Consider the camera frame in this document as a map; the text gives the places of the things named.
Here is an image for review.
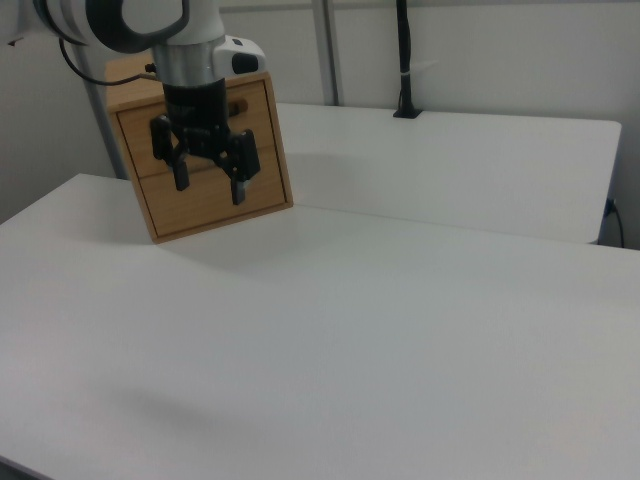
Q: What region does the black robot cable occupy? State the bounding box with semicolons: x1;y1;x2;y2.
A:
58;37;162;88

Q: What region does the wooden drawer with black handle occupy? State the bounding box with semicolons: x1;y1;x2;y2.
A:
116;79;279;179

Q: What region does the wooden drawer without visible handle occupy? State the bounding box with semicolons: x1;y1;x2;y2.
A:
136;145;291;239

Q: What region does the grey metal wall post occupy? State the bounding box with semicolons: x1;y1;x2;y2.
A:
311;0;347;107

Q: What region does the black cable at table edge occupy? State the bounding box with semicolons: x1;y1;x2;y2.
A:
604;198;627;249

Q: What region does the wooden drawer cabinet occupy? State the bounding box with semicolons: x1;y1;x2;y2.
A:
105;52;295;245

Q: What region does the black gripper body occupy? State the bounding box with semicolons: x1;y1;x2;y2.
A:
162;78;237;167

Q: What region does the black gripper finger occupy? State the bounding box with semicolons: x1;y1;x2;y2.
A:
150;114;192;193
219;128;262;207

